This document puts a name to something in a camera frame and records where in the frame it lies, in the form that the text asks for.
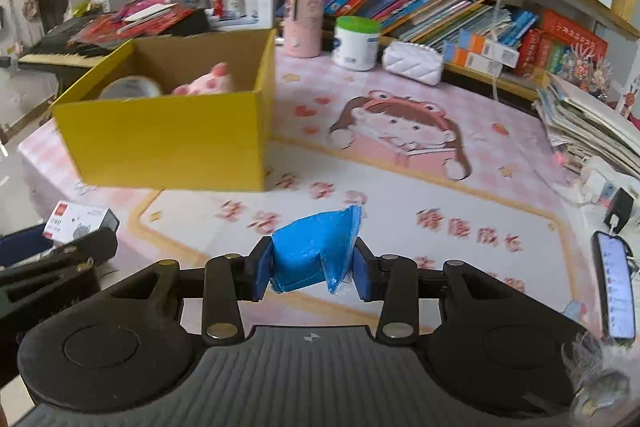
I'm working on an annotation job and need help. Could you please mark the black electric keyboard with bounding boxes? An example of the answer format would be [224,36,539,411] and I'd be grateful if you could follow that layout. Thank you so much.
[17,9,211,82]

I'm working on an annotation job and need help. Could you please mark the pink cylindrical humidifier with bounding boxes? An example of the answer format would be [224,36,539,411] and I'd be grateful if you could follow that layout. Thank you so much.
[283,0,325,58]

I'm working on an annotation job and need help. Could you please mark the yellow cardboard box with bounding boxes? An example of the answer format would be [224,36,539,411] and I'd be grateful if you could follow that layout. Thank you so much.
[51,28,277,192]

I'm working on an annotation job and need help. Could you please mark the colourful flower ornament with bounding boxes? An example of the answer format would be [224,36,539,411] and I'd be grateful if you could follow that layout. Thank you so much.
[562,47,613,100]

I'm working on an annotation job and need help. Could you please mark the white envelope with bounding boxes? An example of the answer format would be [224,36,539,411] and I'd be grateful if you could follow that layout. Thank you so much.
[122,3,176,22]

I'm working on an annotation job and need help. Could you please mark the white power strip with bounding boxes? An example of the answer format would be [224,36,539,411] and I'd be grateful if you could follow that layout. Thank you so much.
[580,157,640,208]

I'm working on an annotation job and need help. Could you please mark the orange blue card box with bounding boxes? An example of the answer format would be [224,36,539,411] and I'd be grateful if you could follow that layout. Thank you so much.
[482,38,521,72]
[442,31,488,66]

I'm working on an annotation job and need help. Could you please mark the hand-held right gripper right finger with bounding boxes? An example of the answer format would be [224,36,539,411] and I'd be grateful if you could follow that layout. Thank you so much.
[352,241,506,343]

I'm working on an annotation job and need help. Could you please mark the pink pig plush toy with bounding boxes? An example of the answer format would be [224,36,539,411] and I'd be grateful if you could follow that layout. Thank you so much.
[172,62,236,96]

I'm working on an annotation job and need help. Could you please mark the black charger plug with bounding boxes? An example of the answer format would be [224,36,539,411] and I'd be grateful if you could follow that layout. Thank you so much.
[602,187,635,233]

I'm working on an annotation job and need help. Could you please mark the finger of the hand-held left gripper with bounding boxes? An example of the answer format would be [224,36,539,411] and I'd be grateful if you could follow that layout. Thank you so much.
[0,224,56,267]
[0,227,120,290]

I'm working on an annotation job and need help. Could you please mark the yellow tape roll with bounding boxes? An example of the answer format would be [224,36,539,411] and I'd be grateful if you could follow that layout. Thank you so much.
[97,76,162,100]

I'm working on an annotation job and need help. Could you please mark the black smartphone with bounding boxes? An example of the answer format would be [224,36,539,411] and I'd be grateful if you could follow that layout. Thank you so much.
[592,231,638,340]

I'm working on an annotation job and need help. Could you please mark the red printed gift box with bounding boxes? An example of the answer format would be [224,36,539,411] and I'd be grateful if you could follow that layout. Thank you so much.
[515,9,608,78]

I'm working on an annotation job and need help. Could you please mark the blue plastic packet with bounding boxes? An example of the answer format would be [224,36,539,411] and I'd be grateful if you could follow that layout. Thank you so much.
[271,205,362,295]

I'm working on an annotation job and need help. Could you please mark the white cable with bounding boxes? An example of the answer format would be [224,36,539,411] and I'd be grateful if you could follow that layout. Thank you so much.
[492,0,601,208]

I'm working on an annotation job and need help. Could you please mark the white quilted purse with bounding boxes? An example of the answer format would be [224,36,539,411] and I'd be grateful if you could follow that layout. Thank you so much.
[382,41,445,86]

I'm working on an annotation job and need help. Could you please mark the small white box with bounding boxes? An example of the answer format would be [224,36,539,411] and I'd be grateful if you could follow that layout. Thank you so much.
[42,202,113,242]

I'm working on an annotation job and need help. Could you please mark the reindeer paper figure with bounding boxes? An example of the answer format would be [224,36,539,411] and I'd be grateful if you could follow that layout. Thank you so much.
[615,74,640,118]

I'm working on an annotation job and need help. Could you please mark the white jar with green lid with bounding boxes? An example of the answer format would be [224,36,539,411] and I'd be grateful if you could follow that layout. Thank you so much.
[332,16,382,72]

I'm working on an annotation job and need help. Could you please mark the stack of paper booklets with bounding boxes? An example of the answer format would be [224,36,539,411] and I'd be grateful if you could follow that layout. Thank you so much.
[534,74,640,180]

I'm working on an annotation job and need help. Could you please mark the row of colourful books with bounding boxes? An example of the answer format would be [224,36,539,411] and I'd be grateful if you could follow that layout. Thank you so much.
[305,0,538,52]

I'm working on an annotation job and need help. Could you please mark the red booklets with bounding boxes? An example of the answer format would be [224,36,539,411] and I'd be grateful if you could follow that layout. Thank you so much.
[67,0,196,52]

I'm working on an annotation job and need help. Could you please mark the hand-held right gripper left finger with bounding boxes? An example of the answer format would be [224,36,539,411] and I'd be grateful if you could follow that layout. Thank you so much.
[115,238,275,343]

